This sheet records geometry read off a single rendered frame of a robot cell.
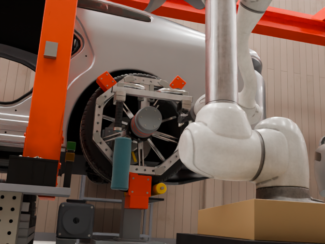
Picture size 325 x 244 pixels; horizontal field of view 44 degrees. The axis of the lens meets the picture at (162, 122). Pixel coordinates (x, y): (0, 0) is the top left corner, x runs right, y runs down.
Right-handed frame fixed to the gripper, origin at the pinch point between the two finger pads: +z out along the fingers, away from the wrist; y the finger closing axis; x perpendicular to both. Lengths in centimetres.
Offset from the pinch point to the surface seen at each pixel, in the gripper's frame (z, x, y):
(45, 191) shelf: -15, -40, -64
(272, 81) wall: 443, 219, 306
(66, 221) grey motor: 22, -52, -53
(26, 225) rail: 15, -54, -71
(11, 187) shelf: -15, -40, -77
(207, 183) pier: 434, 20, 179
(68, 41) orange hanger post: 7, 37, -62
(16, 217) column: -11, -51, -74
